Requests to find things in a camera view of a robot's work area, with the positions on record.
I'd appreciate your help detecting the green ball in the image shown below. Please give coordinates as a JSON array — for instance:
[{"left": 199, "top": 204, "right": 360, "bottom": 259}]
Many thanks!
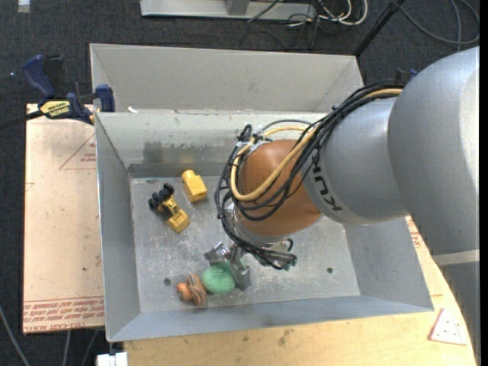
[{"left": 201, "top": 263, "right": 236, "bottom": 295}]

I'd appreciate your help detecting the black cylinder on white bracket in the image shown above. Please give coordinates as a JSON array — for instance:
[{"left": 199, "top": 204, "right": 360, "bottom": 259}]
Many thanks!
[{"left": 265, "top": 239, "right": 298, "bottom": 271}]

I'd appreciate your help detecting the yellow and black toy digger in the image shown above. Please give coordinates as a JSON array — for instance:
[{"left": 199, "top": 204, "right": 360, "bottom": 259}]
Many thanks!
[{"left": 148, "top": 182, "right": 191, "bottom": 234}]

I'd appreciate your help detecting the yellow block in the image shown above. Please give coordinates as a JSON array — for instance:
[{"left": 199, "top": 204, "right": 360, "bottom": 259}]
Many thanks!
[{"left": 181, "top": 169, "right": 208, "bottom": 204}]

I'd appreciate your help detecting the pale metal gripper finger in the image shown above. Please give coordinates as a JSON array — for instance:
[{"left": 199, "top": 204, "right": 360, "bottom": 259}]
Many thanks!
[
  {"left": 230, "top": 258, "right": 253, "bottom": 292},
  {"left": 204, "top": 242, "right": 232, "bottom": 265}
]

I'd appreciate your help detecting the brown cardboard board red print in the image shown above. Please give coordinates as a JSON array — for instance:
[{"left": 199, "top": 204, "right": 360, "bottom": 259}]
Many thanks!
[{"left": 22, "top": 103, "right": 106, "bottom": 336}]

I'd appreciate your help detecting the grey metal bin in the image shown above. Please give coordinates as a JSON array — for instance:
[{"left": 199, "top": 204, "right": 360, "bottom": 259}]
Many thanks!
[{"left": 89, "top": 43, "right": 435, "bottom": 343}]

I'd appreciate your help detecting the orange striped toy animal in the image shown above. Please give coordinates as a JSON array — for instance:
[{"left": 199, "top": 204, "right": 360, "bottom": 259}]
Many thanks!
[{"left": 175, "top": 273, "right": 208, "bottom": 307}]

